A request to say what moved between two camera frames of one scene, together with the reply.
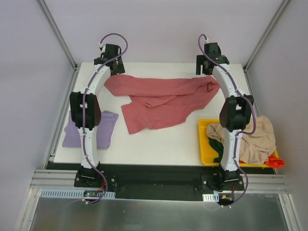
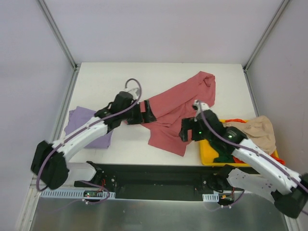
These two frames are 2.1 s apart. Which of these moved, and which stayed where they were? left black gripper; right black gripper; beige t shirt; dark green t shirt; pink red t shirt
Moved: pink red t shirt; right black gripper; left black gripper
Stayed: dark green t shirt; beige t shirt
